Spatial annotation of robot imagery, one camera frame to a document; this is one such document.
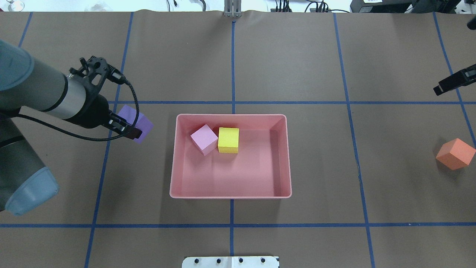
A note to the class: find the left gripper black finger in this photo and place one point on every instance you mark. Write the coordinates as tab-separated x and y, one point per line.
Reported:
120	126

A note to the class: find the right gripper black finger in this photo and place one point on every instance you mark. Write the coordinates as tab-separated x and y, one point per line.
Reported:
463	77

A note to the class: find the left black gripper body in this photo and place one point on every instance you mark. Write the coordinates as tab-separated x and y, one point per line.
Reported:
94	112

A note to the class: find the purple foam block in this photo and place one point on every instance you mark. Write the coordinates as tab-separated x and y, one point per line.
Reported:
143	123

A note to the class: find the orange foam block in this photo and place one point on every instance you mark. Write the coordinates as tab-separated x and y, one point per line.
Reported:
455	154

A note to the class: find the pink foam block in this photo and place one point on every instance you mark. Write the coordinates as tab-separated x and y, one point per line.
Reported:
205	139

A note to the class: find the yellow foam block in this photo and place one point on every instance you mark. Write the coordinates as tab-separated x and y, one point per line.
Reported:
228	142

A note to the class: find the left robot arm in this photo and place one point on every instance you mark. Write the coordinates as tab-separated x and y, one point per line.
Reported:
74	97

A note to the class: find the pink plastic bin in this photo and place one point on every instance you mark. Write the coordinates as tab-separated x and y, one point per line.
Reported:
259	171

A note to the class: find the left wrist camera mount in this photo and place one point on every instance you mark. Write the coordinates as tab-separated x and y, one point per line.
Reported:
93	73

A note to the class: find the aluminium frame post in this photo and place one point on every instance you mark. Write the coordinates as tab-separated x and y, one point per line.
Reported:
232	8

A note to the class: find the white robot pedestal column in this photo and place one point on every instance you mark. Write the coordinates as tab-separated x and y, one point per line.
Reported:
231	262

